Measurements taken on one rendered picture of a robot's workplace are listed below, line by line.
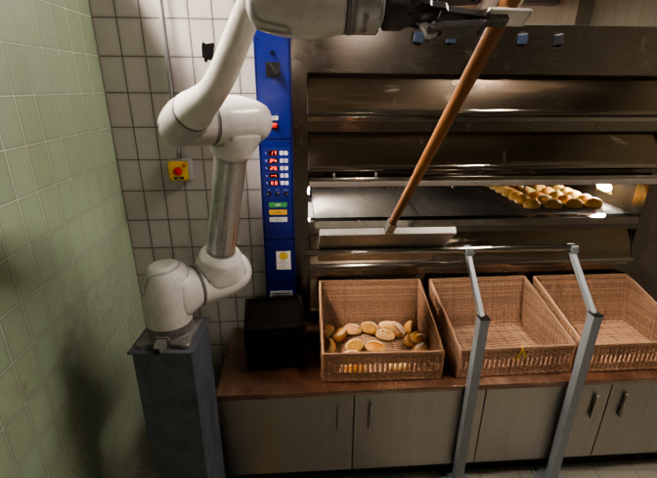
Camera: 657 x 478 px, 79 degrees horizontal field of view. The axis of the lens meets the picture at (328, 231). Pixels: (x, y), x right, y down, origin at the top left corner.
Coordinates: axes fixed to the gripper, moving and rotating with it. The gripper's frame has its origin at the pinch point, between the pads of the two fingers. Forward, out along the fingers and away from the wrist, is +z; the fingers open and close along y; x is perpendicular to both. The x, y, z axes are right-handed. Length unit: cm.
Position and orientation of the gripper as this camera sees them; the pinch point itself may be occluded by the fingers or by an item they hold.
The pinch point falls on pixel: (504, 8)
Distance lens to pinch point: 79.5
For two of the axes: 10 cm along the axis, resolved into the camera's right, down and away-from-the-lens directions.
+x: 0.5, -3.5, -9.3
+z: 10.0, -0.1, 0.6
